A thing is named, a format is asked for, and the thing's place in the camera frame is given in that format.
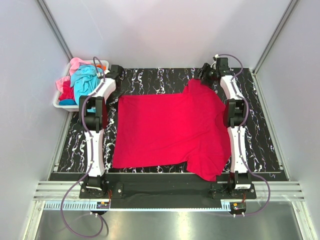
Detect electronics board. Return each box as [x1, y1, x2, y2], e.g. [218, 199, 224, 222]
[232, 202, 246, 210]
[96, 201, 110, 210]

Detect left electronics board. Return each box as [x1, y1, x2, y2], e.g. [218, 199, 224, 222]
[96, 201, 110, 210]

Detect magenta t-shirt in basket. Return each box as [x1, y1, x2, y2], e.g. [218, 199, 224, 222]
[59, 80, 75, 101]

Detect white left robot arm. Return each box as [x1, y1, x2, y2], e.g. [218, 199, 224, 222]
[79, 64, 124, 198]

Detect right electronics board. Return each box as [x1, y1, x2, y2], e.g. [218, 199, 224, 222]
[232, 202, 246, 210]

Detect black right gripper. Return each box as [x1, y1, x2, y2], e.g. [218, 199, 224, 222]
[193, 63, 217, 87]

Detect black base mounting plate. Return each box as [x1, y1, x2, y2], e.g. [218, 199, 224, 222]
[79, 173, 257, 211]

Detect orange t-shirt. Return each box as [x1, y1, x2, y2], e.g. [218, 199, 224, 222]
[95, 64, 107, 71]

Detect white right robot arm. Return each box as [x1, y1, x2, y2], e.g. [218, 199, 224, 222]
[199, 53, 252, 199]

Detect red t-shirt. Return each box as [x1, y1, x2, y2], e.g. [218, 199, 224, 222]
[112, 79, 231, 182]

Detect white slotted cable duct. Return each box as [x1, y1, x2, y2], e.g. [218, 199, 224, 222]
[43, 202, 233, 211]

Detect light blue t-shirt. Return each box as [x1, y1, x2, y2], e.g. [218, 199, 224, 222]
[70, 65, 103, 104]

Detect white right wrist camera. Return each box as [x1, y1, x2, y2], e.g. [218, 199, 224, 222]
[211, 54, 219, 68]

